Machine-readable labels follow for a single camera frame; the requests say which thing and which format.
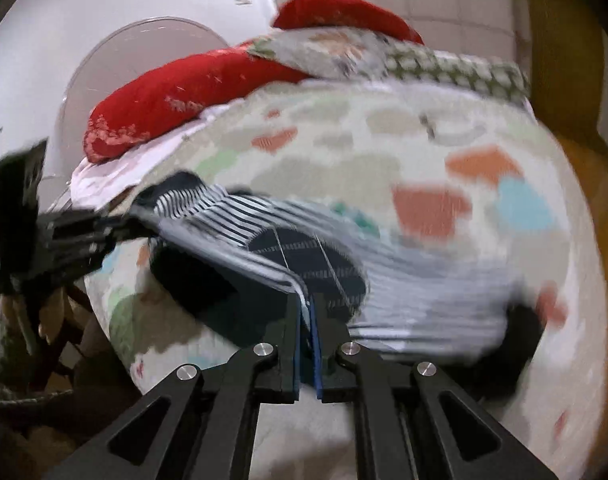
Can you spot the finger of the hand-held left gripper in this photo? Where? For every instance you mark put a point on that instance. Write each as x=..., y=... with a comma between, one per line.
x=91, y=237

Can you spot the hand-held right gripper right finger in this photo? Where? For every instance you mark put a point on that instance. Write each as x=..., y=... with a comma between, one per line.
x=316, y=360

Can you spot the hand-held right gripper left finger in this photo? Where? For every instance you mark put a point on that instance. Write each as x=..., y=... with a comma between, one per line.
x=295, y=360

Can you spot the white cloth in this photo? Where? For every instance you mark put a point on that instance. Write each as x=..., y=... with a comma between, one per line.
x=123, y=170

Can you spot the red pillow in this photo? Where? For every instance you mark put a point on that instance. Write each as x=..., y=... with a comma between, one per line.
x=193, y=85

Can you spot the printed bed sheet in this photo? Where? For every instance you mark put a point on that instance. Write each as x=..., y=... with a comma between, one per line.
x=384, y=170

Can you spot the green patterned cushion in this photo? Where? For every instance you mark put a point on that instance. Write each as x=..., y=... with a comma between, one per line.
x=384, y=57

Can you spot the wooden bed frame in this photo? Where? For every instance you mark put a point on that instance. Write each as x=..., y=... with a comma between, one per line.
x=569, y=85

